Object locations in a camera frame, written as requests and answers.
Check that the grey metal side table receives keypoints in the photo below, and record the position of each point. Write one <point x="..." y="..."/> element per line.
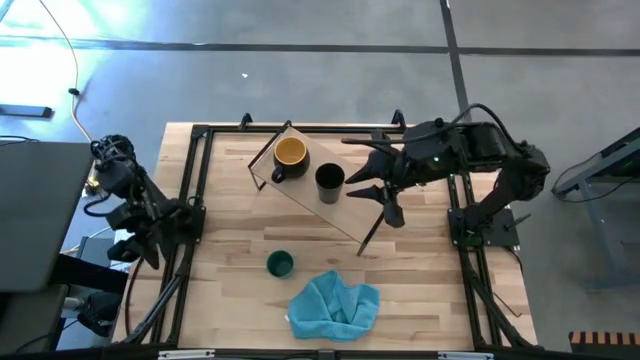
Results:
<point x="605" y="165"/>

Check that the orange black striped block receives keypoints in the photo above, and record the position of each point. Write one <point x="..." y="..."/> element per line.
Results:
<point x="605" y="342"/>

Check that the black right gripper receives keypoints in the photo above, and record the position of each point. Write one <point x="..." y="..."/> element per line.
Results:
<point x="412" y="160"/>

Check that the black tumbler cup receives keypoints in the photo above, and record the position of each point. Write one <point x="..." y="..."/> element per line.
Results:
<point x="330" y="176"/>

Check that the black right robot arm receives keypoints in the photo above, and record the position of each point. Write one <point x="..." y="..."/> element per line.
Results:
<point x="520" y="170"/>

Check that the blue microfibre cloth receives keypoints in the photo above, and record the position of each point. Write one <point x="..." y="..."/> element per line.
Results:
<point x="325" y="310"/>

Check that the black flat floor bar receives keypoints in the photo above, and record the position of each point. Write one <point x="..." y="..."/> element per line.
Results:
<point x="25" y="111"/>

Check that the grey flat panel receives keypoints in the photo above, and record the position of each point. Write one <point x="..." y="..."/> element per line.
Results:
<point x="40" y="215"/>

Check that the black aluminium table frame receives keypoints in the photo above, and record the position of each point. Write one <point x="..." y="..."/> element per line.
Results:
<point x="230" y="129"/>

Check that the wooden shelf black metal frame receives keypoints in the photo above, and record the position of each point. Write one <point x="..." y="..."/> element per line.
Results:
<point x="305" y="192"/>

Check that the small green cup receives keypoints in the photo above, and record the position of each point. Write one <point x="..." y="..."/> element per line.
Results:
<point x="280" y="264"/>

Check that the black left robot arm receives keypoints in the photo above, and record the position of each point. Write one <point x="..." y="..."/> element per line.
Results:
<point x="125" y="175"/>

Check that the black mug yellow inside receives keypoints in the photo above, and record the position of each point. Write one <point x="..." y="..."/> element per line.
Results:
<point x="290" y="150"/>

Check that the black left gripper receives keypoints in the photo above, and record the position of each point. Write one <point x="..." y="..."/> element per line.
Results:
<point x="135" y="222"/>

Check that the black bag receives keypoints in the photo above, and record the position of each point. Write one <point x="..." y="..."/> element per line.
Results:
<point x="100" y="312"/>

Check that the white mounting bracket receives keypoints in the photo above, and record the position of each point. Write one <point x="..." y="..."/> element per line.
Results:
<point x="465" y="355"/>
<point x="186" y="354"/>

